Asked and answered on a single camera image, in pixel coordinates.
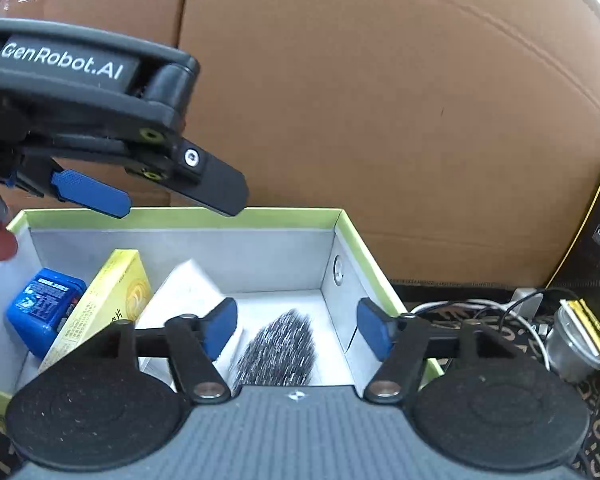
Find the light green cardboard box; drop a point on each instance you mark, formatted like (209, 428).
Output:
(280, 260)

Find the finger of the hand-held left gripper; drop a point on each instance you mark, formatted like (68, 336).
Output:
(90, 192)
(215, 185)

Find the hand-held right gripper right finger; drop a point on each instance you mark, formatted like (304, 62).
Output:
(372, 330)

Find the metal cup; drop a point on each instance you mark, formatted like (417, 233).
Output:
(572, 350)

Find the steel wool scrubber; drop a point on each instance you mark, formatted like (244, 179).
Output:
(280, 350)

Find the bright blue packet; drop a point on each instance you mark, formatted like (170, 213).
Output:
(40, 305)

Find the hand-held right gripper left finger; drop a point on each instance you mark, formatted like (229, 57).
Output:
(222, 327)

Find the yellow carton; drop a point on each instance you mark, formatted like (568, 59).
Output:
(110, 290)

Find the brown cardboard barrier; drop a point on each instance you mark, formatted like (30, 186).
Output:
(380, 110)

